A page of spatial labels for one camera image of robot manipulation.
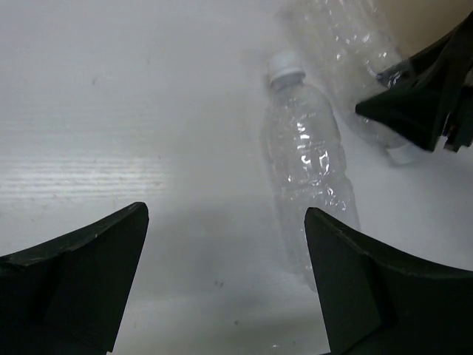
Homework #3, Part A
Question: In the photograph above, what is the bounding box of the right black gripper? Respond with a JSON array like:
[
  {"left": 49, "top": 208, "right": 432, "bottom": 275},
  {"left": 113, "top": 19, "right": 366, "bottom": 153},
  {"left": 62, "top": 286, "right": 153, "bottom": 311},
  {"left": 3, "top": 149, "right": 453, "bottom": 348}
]
[{"left": 355, "top": 14, "right": 472, "bottom": 152}]

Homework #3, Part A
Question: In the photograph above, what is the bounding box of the clear bottle white cap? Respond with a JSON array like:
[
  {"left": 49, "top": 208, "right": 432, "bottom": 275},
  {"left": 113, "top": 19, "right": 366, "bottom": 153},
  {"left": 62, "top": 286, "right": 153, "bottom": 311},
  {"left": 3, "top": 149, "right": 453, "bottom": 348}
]
[{"left": 262, "top": 51, "right": 361, "bottom": 291}]

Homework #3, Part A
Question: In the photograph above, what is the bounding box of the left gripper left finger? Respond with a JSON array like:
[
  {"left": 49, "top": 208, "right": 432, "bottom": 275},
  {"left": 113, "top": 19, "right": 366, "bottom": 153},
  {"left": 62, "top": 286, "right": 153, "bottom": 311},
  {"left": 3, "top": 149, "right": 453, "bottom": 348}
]
[{"left": 1, "top": 202, "right": 149, "bottom": 354}]

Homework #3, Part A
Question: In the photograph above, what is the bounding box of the clear bottle blue cap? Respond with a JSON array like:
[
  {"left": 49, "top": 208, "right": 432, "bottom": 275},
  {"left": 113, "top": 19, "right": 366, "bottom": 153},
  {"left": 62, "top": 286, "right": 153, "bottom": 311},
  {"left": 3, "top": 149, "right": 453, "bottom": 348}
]
[{"left": 278, "top": 1, "right": 421, "bottom": 165}]

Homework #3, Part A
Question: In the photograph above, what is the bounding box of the beige round bin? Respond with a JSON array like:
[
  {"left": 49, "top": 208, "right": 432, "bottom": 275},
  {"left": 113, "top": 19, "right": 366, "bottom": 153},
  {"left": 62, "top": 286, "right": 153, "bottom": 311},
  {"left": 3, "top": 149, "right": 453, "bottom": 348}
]
[{"left": 373, "top": 0, "right": 472, "bottom": 64}]

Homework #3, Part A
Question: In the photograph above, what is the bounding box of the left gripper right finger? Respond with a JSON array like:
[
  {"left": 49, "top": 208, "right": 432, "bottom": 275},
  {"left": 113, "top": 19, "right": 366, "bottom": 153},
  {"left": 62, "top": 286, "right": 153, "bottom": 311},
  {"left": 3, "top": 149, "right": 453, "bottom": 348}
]
[{"left": 304, "top": 208, "right": 472, "bottom": 354}]

